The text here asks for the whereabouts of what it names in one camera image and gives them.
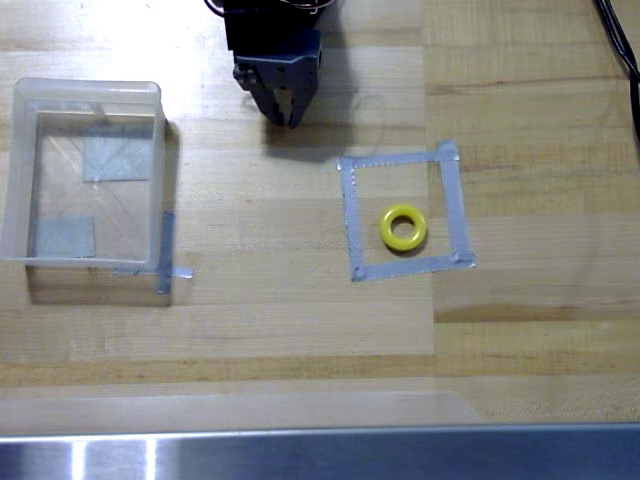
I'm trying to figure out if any clear plastic container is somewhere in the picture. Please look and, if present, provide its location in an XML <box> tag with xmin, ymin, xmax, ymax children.
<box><xmin>0</xmin><ymin>77</ymin><xmax>167</xmax><ymax>267</ymax></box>

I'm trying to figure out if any black cable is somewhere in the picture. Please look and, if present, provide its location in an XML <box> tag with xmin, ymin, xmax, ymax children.
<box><xmin>603</xmin><ymin>0</ymin><xmax>640</xmax><ymax>169</ymax></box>
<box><xmin>593</xmin><ymin>0</ymin><xmax>640</xmax><ymax>81</ymax></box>

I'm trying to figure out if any yellow ring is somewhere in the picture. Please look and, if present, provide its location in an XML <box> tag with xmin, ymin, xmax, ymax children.
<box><xmin>377</xmin><ymin>202</ymin><xmax>430</xmax><ymax>254</ymax></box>

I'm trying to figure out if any metal table edge rail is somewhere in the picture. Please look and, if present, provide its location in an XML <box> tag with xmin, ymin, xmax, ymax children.
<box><xmin>0</xmin><ymin>422</ymin><xmax>640</xmax><ymax>480</ymax></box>

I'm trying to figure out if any grey tape patch large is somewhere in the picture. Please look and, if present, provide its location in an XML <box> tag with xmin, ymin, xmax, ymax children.
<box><xmin>81</xmin><ymin>124</ymin><xmax>153</xmax><ymax>182</ymax></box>

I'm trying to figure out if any grey tape patch small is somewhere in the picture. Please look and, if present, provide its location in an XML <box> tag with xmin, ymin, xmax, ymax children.
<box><xmin>37</xmin><ymin>215</ymin><xmax>97</xmax><ymax>259</ymax></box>

